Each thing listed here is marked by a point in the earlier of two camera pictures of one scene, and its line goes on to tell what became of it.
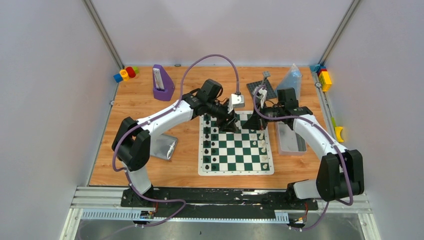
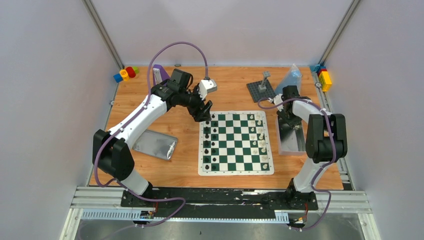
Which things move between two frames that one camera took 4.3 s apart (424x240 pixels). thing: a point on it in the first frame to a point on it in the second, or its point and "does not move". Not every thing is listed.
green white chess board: (244, 152) does not move
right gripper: (256, 121) to (292, 123)
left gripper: (226, 116) to (200, 108)
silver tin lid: (162, 146) does not move
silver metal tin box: (288, 142) does not move
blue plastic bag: (292, 79) does not move
